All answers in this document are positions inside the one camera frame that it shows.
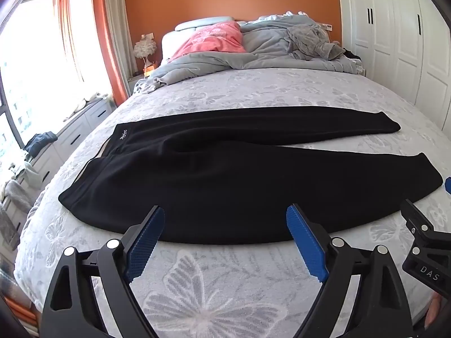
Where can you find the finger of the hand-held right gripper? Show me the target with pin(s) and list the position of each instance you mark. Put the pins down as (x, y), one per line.
(415, 220)
(448, 186)

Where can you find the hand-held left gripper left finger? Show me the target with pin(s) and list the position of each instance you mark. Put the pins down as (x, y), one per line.
(146, 243)

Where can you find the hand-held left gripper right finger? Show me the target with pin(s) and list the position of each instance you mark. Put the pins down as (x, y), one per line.
(304, 243)

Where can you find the black pants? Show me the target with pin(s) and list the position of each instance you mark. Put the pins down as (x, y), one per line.
(229, 183)

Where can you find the white drawer cabinet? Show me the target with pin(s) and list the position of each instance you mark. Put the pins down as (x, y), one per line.
(77, 130)

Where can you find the pale grey cloth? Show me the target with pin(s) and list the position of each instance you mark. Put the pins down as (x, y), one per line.
(19, 186)

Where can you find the orange striped item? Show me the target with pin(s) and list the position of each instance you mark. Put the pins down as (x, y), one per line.
(21, 308)

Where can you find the dark blue clothing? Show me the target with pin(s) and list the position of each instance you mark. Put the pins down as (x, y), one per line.
(40, 142)

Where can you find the white wardrobe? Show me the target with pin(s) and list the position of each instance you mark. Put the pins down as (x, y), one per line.
(394, 31)

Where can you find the dark clothing pile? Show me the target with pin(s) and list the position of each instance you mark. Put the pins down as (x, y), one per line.
(350, 54)

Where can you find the bed with butterfly cover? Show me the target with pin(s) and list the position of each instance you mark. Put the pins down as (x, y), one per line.
(246, 88)

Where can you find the white feather lamp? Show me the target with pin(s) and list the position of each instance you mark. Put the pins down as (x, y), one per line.
(144, 49)

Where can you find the crumpled grey garment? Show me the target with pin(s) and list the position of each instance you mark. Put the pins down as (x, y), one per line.
(310, 42)

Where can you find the grey duvet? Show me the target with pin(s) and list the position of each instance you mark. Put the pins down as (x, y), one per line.
(267, 42)

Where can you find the pink pillow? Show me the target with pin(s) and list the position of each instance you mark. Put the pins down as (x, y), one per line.
(211, 40)

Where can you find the white ruffled pillow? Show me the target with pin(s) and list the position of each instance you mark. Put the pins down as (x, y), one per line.
(282, 16)

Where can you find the sheer orange curtain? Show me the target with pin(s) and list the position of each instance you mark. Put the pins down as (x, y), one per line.
(67, 24)

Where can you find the wall switch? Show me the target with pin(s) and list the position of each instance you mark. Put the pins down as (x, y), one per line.
(147, 36)

